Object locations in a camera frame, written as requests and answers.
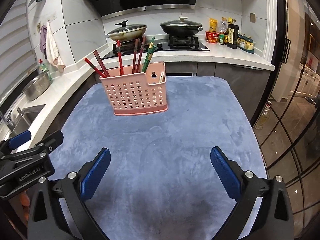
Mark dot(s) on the steel mixing bowl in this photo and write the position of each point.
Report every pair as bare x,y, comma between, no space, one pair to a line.
37,86

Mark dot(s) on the dark maroon chopstick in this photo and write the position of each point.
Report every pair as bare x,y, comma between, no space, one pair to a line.
140,54
134,56

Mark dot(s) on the pink perforated utensil basket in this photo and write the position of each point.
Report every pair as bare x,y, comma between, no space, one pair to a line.
136,94

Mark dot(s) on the red instant noodle cup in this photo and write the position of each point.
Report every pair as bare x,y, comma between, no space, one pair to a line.
212,37

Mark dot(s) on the clear plastic oil bottle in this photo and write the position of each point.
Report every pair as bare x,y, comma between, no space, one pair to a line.
222,25

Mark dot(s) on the green dish soap bottle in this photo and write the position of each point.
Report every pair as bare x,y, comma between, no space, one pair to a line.
43,68

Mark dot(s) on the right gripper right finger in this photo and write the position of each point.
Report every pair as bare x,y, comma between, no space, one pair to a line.
228,176

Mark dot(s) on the stainless steel sink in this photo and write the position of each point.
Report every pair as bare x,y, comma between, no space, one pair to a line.
25,118

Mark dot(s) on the chrome faucet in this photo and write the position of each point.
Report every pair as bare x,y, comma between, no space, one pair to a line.
9,122

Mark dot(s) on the blue plush table mat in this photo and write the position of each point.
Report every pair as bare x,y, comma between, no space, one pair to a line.
160,183

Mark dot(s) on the black wok with lid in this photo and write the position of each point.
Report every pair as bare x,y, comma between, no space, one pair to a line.
181,28

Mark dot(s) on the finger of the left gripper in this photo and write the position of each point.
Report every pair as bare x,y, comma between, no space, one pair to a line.
18,140
51,142

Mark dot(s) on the purple hanging cloth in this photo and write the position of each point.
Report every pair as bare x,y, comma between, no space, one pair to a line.
43,38

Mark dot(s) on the bottle on floor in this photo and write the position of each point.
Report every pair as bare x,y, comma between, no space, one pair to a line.
264,116

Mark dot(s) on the green tray of jars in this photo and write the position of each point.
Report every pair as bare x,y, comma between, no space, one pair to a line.
245,43

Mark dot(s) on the white hanging towel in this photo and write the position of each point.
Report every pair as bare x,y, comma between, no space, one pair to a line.
52,51

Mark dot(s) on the small gold spoon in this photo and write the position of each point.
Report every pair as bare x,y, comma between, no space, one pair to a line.
161,77

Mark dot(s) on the white window blinds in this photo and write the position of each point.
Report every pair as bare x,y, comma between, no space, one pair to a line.
17,56

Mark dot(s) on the brown chopstick in basket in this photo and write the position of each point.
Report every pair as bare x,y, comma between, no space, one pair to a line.
99,60

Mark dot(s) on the black gas stove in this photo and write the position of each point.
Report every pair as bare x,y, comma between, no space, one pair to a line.
171,43

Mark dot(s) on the beige wok with lid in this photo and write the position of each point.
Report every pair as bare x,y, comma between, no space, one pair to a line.
127,32

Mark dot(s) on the yellow seasoning packet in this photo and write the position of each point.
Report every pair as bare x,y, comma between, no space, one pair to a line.
212,25

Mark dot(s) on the bright red chopstick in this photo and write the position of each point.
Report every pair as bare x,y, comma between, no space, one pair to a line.
100,73

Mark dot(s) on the dark soy sauce bottle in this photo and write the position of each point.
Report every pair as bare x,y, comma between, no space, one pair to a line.
232,41

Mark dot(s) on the green chopstick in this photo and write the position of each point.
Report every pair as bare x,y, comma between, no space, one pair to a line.
151,44
148,58

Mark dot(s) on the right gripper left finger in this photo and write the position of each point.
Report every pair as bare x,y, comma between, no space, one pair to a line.
92,173

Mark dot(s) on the person's left hand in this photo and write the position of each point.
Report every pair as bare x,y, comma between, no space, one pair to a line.
25,201

